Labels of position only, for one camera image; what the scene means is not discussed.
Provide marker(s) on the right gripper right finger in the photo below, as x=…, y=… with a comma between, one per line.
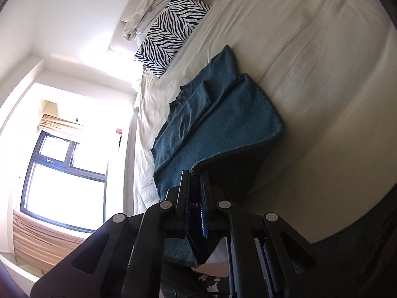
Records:
x=213, y=202

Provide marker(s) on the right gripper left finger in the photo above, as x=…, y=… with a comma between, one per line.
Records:
x=179, y=197

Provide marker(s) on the dark teal knit sweater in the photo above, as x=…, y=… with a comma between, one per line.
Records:
x=222, y=123

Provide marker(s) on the dark framed window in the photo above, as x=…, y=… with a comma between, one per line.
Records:
x=65, y=184

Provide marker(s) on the crumpled white duvet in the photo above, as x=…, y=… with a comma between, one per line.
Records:
x=130, y=29

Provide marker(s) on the zebra print pillow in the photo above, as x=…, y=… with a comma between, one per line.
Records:
x=168, y=33

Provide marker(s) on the beige bed sheet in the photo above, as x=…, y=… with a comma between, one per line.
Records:
x=329, y=67

